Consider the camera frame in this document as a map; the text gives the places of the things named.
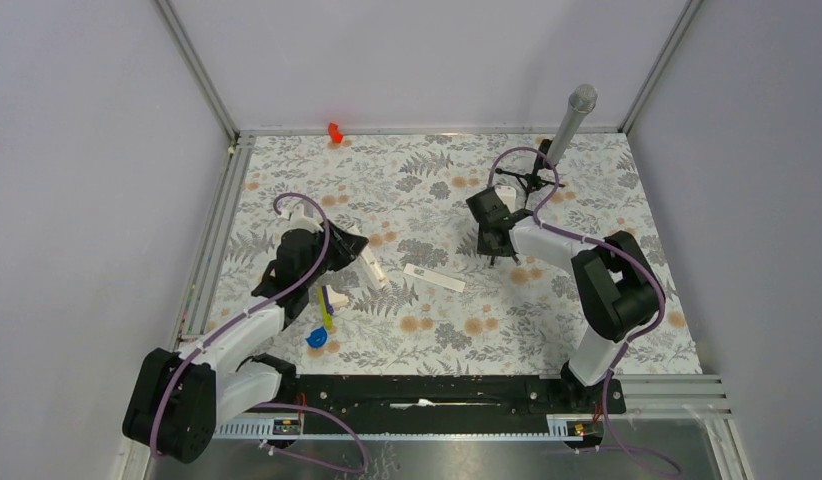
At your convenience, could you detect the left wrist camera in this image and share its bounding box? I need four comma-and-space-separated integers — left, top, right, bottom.
280, 201, 323, 233

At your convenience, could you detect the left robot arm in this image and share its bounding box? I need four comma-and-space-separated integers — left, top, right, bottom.
121, 224, 369, 463

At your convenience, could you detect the white remote control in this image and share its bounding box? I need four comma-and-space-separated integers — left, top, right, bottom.
358, 245, 389, 290

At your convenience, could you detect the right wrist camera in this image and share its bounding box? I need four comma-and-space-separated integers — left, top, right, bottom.
494, 185, 517, 212

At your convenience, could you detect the white remote battery cover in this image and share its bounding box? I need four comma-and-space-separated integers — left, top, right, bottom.
403, 264, 466, 293

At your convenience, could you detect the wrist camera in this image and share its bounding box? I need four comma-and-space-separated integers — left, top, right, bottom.
280, 201, 323, 233
494, 185, 517, 212

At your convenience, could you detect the floral tablecloth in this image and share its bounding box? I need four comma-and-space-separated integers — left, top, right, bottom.
197, 133, 705, 378

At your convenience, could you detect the black microphone tripod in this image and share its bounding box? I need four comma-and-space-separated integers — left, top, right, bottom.
488, 138, 566, 195

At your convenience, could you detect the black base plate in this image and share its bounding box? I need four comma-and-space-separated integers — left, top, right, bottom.
234, 374, 628, 436

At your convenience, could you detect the grey microphone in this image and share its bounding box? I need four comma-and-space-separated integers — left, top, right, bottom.
546, 84, 598, 168

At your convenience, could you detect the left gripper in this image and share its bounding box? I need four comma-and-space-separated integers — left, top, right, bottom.
301, 219, 367, 288

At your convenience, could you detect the red toy block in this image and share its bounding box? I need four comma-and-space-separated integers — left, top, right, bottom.
327, 122, 344, 144

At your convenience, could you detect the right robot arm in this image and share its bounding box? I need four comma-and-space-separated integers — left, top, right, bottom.
466, 187, 665, 412

